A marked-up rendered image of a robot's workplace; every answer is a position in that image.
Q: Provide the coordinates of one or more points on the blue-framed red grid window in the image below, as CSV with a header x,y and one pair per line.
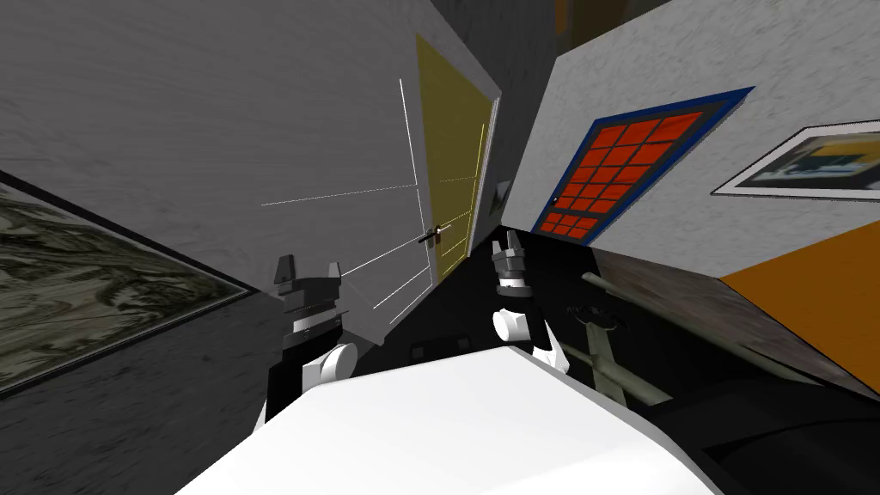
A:
x,y
619,172

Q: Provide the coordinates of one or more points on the grey-green bar frame furniture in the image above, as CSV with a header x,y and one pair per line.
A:
x,y
605,357

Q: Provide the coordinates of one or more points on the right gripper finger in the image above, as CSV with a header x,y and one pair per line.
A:
x,y
513,241
497,247

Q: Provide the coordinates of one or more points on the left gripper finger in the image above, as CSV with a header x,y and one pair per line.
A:
x,y
284,269
335,271

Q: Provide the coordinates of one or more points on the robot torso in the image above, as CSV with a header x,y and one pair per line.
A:
x,y
454,426

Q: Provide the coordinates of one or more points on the white-framed yellow and blue picture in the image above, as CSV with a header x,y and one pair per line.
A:
x,y
811,165

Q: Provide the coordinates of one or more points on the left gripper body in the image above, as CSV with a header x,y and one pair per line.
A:
x,y
311,294

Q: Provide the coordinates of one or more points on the yellow door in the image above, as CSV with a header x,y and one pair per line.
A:
x,y
454,151

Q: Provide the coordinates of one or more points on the black-framed green landscape painting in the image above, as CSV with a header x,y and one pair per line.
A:
x,y
82,275

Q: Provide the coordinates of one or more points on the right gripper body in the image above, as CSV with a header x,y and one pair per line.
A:
x,y
509,265

